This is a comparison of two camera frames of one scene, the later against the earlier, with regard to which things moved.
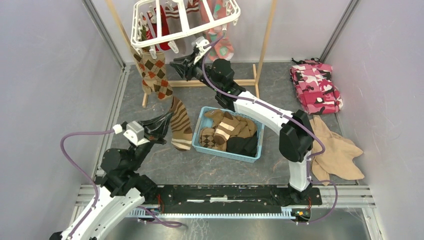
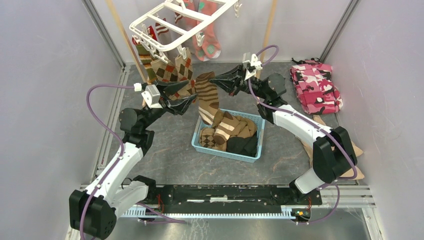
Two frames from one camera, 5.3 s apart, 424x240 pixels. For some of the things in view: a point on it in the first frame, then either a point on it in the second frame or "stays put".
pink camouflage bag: x=313 y=85 stays put
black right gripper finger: x=184 y=68 -> x=232 y=86
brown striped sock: x=182 y=135 -> x=208 y=96
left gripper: x=157 y=127 -> x=174 y=106
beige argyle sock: x=154 y=78 -> x=166 y=72
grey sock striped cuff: x=193 y=17 -> x=163 y=33
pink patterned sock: x=220 y=49 -> x=205 y=42
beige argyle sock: x=143 y=63 -> x=185 y=64
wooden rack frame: x=219 y=82 stays put
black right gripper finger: x=188 y=59 -> x=238 y=71
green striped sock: x=143 y=33 -> x=146 y=58
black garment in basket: x=248 y=146 stays put
